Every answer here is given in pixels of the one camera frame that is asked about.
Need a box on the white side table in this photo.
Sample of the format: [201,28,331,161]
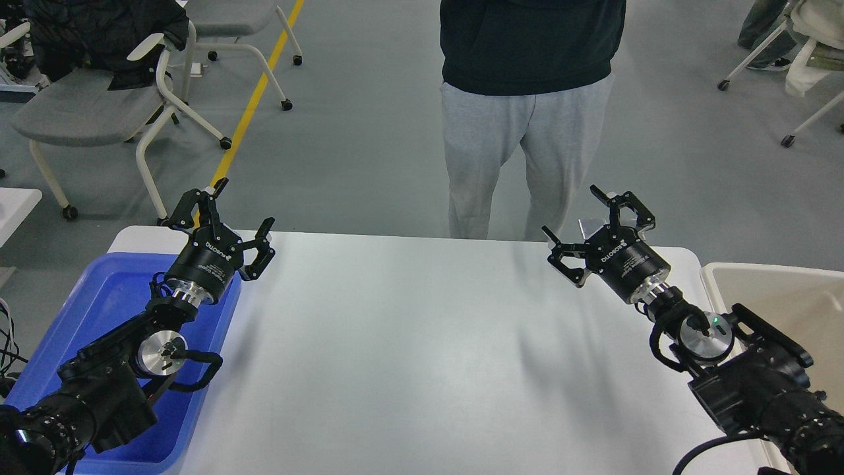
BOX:
[1,187,43,247]

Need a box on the left floor outlet plate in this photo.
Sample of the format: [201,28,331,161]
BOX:
[579,218,609,241]

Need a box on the blue plastic bin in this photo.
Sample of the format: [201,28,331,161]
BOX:
[2,253,241,474]

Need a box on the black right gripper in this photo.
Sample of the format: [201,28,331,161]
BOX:
[541,184,672,305]

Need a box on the grey chair behind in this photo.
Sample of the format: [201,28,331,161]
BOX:
[180,1,303,111]

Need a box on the seated person top right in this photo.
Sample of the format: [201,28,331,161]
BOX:
[737,1,796,72]

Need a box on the white chair top right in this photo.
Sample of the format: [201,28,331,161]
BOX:
[717,0,844,148]

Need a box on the person in grey sweatpants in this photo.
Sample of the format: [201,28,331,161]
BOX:
[439,1,627,241]

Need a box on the grey chair with jacket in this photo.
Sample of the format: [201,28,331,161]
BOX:
[10,32,232,222]

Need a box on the black jacket on chair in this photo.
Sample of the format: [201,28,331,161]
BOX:
[22,1,188,90]

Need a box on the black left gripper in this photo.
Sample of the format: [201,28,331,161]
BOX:
[160,178,276,304]

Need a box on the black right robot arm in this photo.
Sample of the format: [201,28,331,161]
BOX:
[541,185,843,474]

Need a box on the beige plastic bin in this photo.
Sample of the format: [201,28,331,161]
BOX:
[700,263,844,475]

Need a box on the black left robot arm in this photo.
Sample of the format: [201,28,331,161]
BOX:
[2,177,276,474]

